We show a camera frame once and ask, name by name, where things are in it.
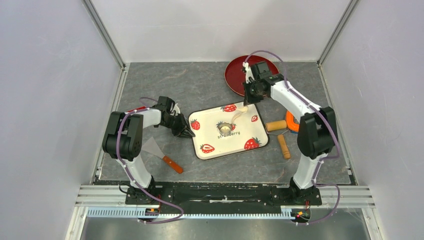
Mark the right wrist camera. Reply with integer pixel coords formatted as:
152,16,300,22
242,61,279,84

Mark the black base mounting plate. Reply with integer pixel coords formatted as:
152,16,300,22
125,181,323,215

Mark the white dough piece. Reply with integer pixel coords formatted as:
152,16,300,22
220,123,232,133

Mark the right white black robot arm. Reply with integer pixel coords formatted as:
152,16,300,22
242,76,340,204

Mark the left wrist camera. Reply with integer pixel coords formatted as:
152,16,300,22
152,96,181,116

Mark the aluminium frame rail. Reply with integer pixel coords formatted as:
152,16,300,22
75,182,376,220

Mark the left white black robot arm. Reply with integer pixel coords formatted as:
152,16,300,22
102,105,195,204

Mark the wooden dough roller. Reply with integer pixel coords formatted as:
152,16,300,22
265,120,291,160

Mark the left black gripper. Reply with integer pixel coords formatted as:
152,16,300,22
160,113,195,139

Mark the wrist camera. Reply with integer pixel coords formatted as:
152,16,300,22
242,61,279,84
152,96,181,116

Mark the round red plate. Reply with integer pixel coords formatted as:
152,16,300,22
224,55,279,97

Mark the white strawberry tray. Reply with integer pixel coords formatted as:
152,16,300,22
188,101,269,161

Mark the red toy brick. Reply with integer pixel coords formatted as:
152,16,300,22
126,106,147,113

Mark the orange curved toy track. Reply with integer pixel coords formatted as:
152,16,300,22
285,111,300,132

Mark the metal scraper orange handle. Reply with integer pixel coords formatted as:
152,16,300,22
141,137,184,174

